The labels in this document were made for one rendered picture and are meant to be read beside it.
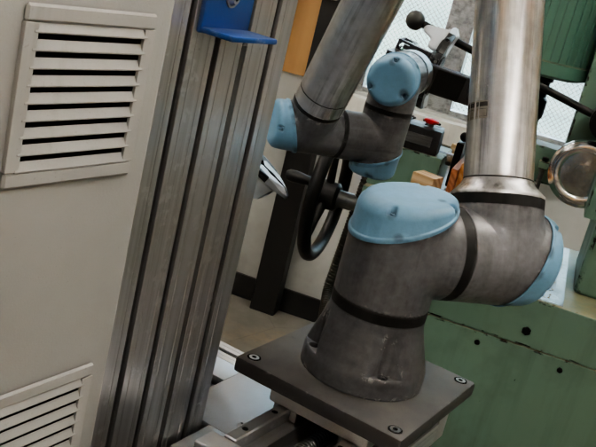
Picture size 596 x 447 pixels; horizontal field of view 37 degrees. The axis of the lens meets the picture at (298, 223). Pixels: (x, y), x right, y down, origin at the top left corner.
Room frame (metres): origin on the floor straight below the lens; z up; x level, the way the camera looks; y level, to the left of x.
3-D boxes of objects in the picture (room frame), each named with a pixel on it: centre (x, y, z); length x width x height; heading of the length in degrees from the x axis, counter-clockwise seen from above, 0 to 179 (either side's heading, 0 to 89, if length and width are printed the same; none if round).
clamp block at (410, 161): (1.82, -0.19, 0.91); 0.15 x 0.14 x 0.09; 166
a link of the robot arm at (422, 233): (1.01, -0.12, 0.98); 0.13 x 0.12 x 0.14; 114
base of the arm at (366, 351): (1.01, -0.12, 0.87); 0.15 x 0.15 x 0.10
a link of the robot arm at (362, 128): (1.38, -0.08, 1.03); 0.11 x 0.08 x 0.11; 114
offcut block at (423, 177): (1.67, -0.22, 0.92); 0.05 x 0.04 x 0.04; 58
